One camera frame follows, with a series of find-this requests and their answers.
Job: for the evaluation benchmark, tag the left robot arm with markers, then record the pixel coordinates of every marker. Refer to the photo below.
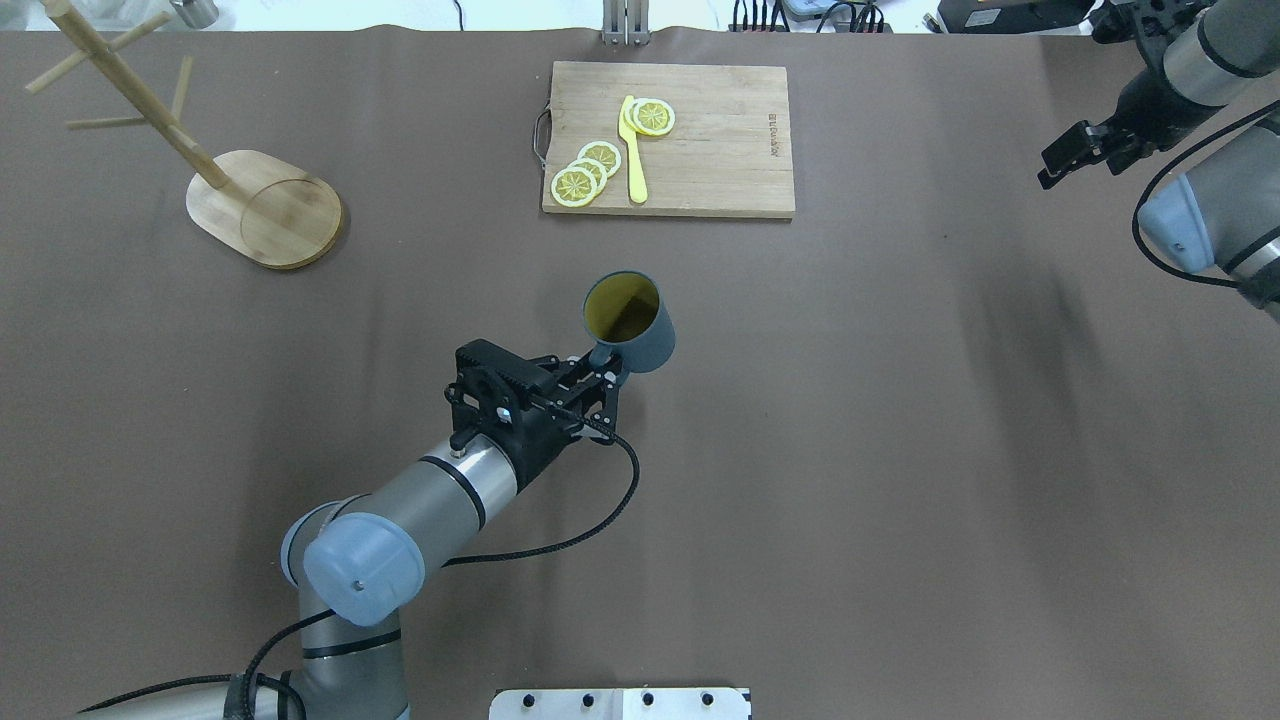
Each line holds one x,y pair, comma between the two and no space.
355,563

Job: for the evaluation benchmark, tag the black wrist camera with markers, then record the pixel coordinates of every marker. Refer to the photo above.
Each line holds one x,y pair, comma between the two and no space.
493,392
1116,22

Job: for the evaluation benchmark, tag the lemon slice middle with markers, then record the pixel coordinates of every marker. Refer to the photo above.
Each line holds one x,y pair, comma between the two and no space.
596,169

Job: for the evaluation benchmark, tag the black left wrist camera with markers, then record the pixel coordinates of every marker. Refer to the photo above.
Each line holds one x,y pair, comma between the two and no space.
493,392

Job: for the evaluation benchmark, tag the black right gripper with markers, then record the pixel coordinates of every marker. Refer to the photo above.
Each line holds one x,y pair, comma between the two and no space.
1146,107

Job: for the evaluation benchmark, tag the lemon slice under knife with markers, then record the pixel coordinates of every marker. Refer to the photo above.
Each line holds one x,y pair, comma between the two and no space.
628,117

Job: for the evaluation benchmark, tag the lemon slice near edge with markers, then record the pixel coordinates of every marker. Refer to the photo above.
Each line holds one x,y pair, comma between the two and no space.
572,188

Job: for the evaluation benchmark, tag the lemon slice far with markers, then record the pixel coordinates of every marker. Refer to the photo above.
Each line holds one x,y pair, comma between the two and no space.
603,152

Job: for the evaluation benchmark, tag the yellow plastic knife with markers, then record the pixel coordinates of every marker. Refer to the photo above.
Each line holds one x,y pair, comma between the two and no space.
636,180

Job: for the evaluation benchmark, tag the lemon slice top pair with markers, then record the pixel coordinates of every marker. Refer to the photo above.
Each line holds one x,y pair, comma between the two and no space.
652,117

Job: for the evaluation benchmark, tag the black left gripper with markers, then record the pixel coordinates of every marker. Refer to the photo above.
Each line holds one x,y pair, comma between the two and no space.
549,446

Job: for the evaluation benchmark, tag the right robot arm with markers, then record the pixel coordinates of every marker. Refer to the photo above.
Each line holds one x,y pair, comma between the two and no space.
1217,223

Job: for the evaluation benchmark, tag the dark blue cup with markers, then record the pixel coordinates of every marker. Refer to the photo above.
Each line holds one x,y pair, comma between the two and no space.
628,321

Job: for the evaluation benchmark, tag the small metal cup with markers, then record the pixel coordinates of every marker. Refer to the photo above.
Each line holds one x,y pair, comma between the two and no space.
197,14

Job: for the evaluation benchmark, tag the aluminium frame post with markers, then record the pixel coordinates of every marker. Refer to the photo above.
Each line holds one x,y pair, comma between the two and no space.
626,23

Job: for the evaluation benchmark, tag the wooden cup storage rack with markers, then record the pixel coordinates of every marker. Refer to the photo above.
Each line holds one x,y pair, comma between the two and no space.
272,213

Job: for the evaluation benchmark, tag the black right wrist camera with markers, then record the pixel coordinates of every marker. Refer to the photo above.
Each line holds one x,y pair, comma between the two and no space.
1116,22

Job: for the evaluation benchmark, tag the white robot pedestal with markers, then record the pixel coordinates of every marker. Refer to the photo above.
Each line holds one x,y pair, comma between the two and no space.
623,703

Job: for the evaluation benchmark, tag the wooden cutting board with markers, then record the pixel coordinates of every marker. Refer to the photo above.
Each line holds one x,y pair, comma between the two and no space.
729,155

